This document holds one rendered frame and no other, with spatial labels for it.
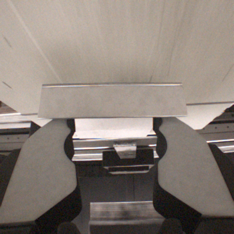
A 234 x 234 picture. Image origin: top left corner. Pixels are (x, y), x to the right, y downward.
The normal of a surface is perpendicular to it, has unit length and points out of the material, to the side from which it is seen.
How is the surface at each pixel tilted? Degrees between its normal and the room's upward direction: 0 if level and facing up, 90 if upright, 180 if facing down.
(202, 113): 0
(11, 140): 90
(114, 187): 90
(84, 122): 0
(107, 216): 90
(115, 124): 0
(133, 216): 90
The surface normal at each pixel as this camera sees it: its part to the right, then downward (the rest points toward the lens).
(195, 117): 0.04, 0.94
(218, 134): -0.08, -0.34
